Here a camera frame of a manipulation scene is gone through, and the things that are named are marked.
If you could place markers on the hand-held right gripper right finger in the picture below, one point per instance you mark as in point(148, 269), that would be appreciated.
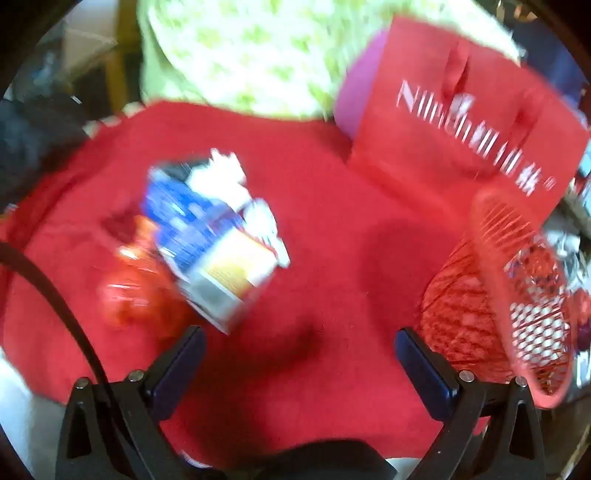
point(425, 371)

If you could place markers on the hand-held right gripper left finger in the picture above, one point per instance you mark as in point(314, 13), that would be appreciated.
point(178, 371)

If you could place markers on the red mesh basket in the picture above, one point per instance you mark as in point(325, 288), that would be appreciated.
point(461, 314)

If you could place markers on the orange plastic wrapper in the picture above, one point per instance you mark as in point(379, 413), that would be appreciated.
point(134, 286)

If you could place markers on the blue and white packet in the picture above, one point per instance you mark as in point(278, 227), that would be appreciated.
point(198, 217)

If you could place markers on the white tissue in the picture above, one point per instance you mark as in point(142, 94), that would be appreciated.
point(226, 167)

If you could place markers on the red blanket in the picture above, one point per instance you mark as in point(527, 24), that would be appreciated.
point(323, 230)

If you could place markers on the red paper shopping bag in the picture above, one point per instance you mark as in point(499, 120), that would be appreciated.
point(461, 138)

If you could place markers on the black jacket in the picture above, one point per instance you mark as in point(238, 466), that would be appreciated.
point(27, 152)

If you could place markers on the green floral quilt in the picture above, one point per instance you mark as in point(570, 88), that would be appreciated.
point(254, 50)

